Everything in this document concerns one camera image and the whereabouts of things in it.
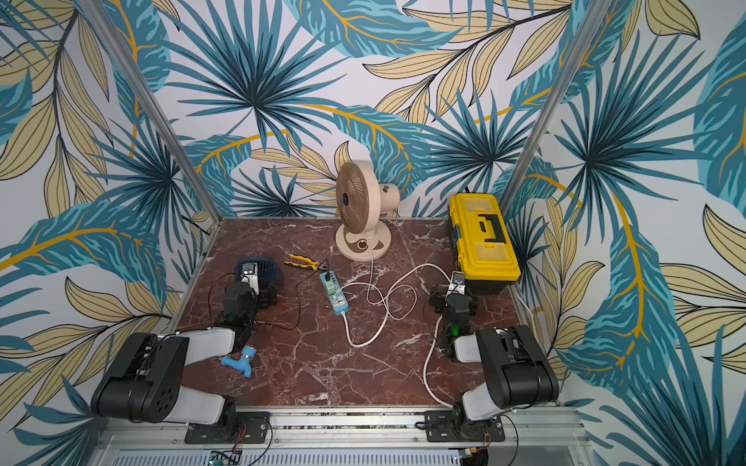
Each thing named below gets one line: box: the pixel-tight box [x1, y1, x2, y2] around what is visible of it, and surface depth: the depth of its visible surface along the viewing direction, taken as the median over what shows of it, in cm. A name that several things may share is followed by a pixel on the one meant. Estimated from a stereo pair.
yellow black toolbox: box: [447, 193, 522, 296], surface depth 92 cm
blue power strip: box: [319, 269, 349, 317], surface depth 94 cm
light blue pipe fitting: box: [221, 343, 258, 378], surface depth 84 cm
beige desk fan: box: [335, 160, 402, 262], surface depth 97 cm
